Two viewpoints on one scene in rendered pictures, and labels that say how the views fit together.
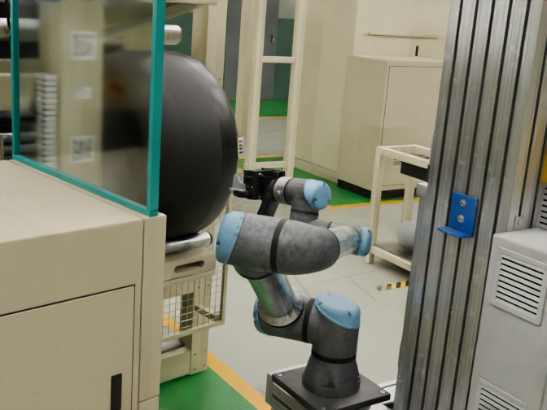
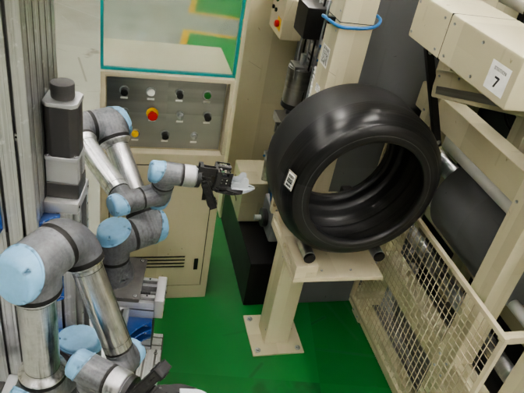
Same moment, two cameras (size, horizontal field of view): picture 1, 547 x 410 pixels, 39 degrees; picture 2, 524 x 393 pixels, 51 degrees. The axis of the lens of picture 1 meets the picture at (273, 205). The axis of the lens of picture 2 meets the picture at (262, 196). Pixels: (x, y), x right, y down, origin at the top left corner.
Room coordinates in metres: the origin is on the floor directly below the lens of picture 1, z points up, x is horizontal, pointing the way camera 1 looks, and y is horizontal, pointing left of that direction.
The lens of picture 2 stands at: (2.91, -1.30, 2.15)
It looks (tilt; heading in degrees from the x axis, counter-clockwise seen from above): 33 degrees down; 116
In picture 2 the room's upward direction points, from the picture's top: 11 degrees clockwise
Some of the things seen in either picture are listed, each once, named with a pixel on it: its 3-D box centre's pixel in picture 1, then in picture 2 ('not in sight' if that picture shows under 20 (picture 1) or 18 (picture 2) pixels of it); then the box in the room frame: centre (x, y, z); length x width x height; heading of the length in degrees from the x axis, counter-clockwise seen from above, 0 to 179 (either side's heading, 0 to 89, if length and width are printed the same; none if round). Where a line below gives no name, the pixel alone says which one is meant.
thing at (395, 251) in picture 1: (420, 214); not in sight; (4.84, -0.96, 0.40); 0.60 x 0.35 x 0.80; 34
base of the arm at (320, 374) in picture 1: (332, 365); (113, 264); (1.81, -0.18, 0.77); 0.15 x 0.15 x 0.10
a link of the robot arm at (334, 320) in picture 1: (334, 323); (115, 239); (1.82, -0.18, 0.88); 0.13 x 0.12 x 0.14; 72
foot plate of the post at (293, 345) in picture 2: not in sight; (273, 333); (2.19, 0.60, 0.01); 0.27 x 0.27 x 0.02; 45
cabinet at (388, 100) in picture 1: (396, 125); not in sight; (7.21, -1.10, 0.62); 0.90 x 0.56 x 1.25; 124
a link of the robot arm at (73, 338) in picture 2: not in sight; (78, 352); (2.09, -0.60, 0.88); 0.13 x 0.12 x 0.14; 98
